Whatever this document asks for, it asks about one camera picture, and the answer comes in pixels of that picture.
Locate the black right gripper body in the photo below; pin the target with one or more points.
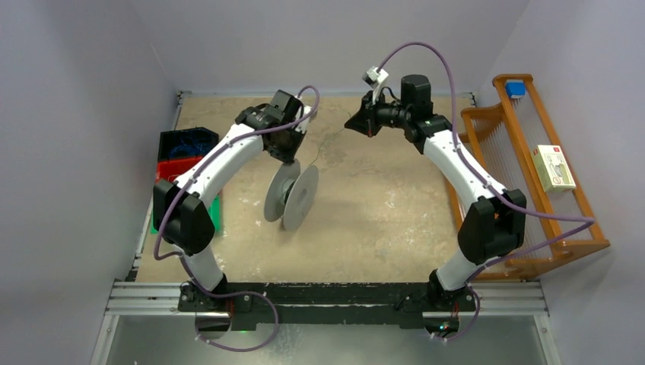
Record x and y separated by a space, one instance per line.
368 116

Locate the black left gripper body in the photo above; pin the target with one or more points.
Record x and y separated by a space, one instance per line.
287 147

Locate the white perforated spool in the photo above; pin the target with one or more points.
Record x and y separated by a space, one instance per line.
291 194

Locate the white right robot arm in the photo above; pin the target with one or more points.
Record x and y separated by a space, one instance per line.
490 229

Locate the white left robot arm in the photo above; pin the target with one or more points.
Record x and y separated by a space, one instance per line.
180 207

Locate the green bin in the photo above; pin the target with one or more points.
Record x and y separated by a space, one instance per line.
214 212

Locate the red bin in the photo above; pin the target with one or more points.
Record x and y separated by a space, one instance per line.
171 169

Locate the wooden rack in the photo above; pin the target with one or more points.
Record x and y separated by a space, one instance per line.
501 138

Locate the blue block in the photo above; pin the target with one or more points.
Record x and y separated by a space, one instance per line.
515 89

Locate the white cardboard box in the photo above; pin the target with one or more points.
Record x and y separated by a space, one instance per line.
553 169

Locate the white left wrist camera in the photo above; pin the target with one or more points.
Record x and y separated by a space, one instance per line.
306 115

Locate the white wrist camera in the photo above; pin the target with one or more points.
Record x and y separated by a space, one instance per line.
306 115
376 78

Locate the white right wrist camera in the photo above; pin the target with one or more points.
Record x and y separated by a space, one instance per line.
376 78

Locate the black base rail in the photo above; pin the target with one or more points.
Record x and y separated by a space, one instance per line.
405 304

